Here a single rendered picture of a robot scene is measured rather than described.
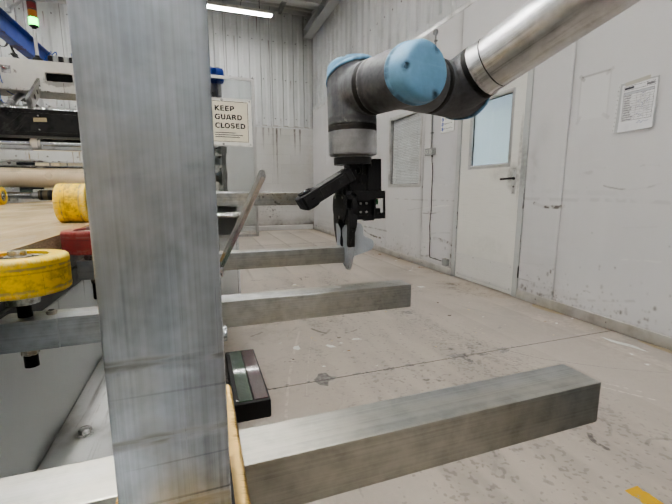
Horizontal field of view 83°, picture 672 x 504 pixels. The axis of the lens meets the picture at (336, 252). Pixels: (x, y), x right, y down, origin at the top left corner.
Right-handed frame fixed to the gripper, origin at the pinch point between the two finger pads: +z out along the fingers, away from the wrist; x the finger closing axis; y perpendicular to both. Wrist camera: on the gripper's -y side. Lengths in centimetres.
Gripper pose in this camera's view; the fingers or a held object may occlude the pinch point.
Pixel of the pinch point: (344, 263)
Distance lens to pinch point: 74.4
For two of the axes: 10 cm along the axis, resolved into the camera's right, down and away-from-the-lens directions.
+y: 9.4, -0.8, 3.2
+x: -3.3, -1.5, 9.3
